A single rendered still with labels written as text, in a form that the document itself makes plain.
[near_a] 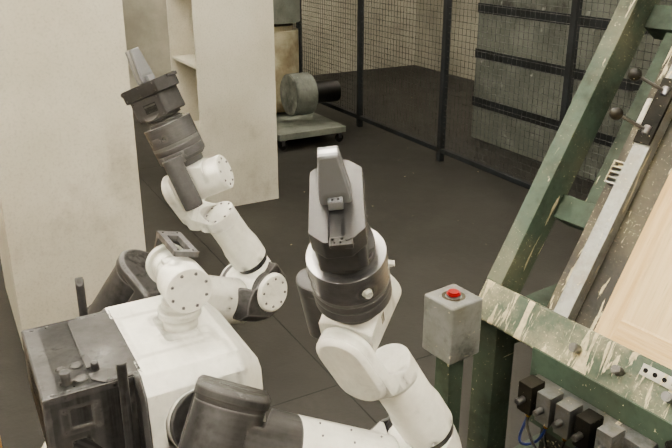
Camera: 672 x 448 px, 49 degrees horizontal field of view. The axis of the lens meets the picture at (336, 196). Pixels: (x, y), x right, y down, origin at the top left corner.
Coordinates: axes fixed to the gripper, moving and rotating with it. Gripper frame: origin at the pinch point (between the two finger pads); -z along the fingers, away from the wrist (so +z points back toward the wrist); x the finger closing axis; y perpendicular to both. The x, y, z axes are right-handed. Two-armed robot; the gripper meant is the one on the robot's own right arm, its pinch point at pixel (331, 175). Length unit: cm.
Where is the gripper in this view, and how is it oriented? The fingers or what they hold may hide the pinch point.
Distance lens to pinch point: 71.0
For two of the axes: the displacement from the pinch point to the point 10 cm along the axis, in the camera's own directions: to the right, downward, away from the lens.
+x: -0.1, -6.7, 7.4
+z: 1.3, 7.3, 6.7
